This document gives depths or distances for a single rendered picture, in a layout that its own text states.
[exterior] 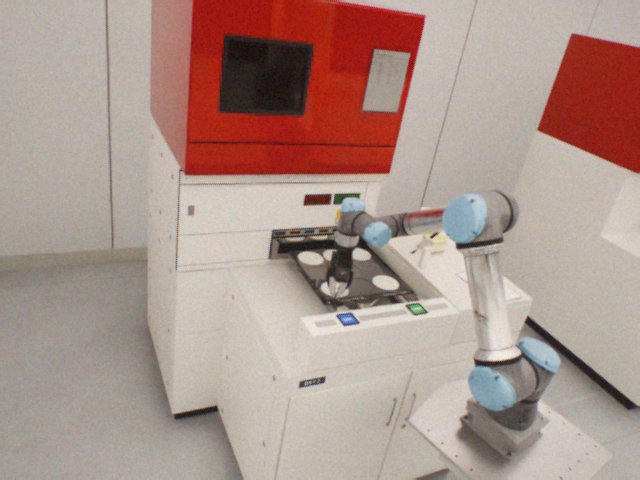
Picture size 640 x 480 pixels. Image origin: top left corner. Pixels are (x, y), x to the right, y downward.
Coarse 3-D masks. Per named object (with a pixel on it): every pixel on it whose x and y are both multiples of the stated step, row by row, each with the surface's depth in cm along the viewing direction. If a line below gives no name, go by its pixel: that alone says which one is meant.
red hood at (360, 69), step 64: (192, 0) 147; (256, 0) 154; (320, 0) 162; (192, 64) 155; (256, 64) 164; (320, 64) 172; (384, 64) 181; (192, 128) 165; (256, 128) 174; (320, 128) 184; (384, 128) 195
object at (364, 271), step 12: (300, 252) 206; (300, 264) 198; (324, 264) 201; (360, 264) 206; (372, 264) 207; (312, 276) 192; (324, 276) 193; (360, 276) 197; (372, 276) 199; (348, 288) 188; (360, 288) 190; (372, 288) 191; (396, 288) 194
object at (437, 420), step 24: (456, 384) 164; (432, 408) 152; (456, 408) 154; (432, 432) 144; (456, 432) 146; (552, 432) 152; (576, 432) 153; (456, 456) 138; (480, 456) 139; (528, 456) 142; (552, 456) 143; (576, 456) 145; (600, 456) 146
